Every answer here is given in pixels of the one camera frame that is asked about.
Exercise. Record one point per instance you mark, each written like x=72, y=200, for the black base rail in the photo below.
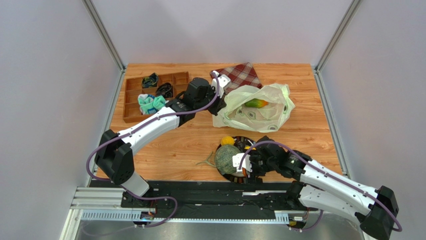
x=218, y=200

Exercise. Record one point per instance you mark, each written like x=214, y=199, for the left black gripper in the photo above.
x=220, y=104

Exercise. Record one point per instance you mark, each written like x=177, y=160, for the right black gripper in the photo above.
x=254, y=165

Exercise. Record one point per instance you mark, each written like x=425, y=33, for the dark rimmed ceramic plate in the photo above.
x=245, y=177

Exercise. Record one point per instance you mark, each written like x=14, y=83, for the green netted fake melon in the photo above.
x=223, y=159

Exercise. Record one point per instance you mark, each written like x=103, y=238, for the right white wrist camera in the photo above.
x=241, y=162

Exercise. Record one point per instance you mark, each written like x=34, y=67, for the wooden compartment tray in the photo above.
x=133, y=88

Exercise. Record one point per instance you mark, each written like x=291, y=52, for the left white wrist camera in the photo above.
x=219, y=83

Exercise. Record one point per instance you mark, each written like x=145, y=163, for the teal white sock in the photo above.
x=149, y=104

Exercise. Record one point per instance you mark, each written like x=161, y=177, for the green orange fake mango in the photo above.
x=256, y=103

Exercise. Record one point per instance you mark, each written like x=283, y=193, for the yellow fake bell pepper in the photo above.
x=248, y=147

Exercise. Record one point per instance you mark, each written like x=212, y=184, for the black rolled sock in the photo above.
x=165, y=90

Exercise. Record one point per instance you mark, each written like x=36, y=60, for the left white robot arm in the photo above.
x=116, y=150

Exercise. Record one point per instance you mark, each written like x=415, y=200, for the left aluminium frame post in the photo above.
x=97, y=20

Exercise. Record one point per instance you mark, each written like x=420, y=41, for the red plaid folded cloth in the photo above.
x=239, y=75

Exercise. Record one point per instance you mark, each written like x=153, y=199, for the right aluminium frame post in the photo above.
x=340, y=30

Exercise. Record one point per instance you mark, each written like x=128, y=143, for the aluminium frame post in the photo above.
x=340, y=30
x=97, y=20

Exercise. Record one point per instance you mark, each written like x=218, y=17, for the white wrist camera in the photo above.
x=241, y=162
x=219, y=83

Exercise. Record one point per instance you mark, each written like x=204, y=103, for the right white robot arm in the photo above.
x=374, y=210

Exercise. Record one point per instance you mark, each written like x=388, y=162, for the small yellow fake fruit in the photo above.
x=227, y=140

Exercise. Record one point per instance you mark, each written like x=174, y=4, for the translucent avocado print plastic bag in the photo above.
x=262, y=110

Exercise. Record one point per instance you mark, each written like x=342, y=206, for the dark patterned rolled sock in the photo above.
x=150, y=81

